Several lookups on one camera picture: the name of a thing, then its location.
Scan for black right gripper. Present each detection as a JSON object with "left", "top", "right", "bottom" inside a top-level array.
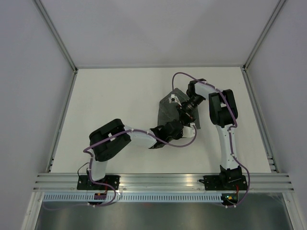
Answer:
[{"left": 176, "top": 94, "right": 204, "bottom": 125}]

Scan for grey cloth napkin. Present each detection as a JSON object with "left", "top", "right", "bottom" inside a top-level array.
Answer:
[{"left": 157, "top": 88, "right": 201, "bottom": 129}]

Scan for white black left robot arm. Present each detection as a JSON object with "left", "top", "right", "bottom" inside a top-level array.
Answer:
[{"left": 88, "top": 119, "right": 184, "bottom": 190}]

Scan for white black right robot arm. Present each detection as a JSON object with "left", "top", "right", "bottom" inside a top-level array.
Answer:
[{"left": 177, "top": 79, "right": 248, "bottom": 190}]

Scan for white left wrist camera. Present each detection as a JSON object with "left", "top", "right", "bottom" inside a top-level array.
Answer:
[{"left": 182, "top": 123, "right": 197, "bottom": 138}]

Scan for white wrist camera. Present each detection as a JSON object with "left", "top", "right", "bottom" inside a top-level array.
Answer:
[
  {"left": 182, "top": 123, "right": 197, "bottom": 138},
  {"left": 168, "top": 94, "right": 180, "bottom": 104}
]

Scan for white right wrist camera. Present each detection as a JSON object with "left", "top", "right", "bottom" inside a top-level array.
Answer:
[{"left": 168, "top": 94, "right": 180, "bottom": 104}]

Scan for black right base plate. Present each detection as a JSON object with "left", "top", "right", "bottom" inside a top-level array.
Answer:
[{"left": 199, "top": 175, "right": 248, "bottom": 191}]

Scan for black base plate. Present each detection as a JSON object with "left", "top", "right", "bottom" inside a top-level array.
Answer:
[
  {"left": 199, "top": 175, "right": 248, "bottom": 191},
  {"left": 77, "top": 175, "right": 120, "bottom": 191}
]

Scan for aluminium right side rail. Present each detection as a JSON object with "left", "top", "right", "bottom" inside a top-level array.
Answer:
[{"left": 241, "top": 67, "right": 279, "bottom": 173}]

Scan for aluminium rail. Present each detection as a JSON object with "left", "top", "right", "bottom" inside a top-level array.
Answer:
[
  {"left": 241, "top": 67, "right": 279, "bottom": 173},
  {"left": 45, "top": 69, "right": 78, "bottom": 173},
  {"left": 32, "top": 173, "right": 294, "bottom": 193}
]

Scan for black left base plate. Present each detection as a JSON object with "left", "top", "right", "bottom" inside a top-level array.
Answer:
[{"left": 77, "top": 175, "right": 120, "bottom": 191}]

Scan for aluminium left side rail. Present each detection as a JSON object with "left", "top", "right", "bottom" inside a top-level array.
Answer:
[{"left": 45, "top": 69, "right": 78, "bottom": 173}]

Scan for aluminium front rail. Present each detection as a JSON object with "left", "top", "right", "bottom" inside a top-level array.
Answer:
[{"left": 32, "top": 173, "right": 294, "bottom": 193}]

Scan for aluminium frame post left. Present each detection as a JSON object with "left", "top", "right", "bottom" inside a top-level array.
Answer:
[{"left": 33, "top": 0, "right": 78, "bottom": 73}]

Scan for aluminium frame post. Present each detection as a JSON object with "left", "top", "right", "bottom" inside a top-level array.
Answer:
[
  {"left": 33, "top": 0, "right": 78, "bottom": 73},
  {"left": 242, "top": 0, "right": 287, "bottom": 72}
]

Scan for aluminium frame post right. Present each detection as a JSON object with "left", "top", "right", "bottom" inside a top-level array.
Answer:
[{"left": 242, "top": 0, "right": 287, "bottom": 72}]

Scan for white slotted cable duct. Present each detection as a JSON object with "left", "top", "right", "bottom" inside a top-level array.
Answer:
[{"left": 43, "top": 192, "right": 222, "bottom": 203}]

